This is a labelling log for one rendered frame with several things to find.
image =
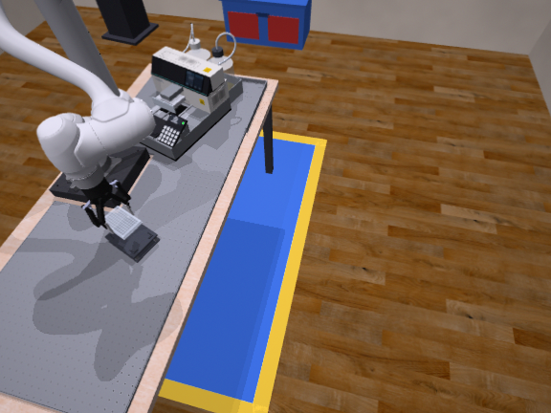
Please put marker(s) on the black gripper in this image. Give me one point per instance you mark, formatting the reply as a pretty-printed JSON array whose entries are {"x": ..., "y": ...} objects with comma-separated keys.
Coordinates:
[{"x": 93, "y": 194}]

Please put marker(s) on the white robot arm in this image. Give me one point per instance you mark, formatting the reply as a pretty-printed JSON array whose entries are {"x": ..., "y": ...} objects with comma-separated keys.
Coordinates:
[{"x": 75, "y": 149}]

